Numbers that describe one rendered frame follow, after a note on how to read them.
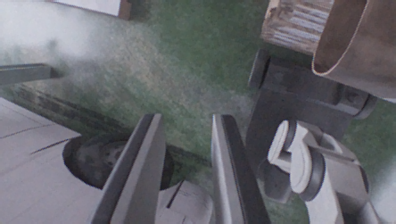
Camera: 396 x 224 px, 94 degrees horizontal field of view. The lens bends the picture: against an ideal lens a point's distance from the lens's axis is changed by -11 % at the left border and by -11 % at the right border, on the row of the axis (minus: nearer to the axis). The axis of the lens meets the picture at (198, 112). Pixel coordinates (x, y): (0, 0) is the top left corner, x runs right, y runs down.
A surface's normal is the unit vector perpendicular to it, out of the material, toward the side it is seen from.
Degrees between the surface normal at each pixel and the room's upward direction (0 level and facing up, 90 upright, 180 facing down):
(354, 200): 10
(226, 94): 0
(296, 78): 0
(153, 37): 0
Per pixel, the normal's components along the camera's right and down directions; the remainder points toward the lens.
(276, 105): -0.24, 0.25
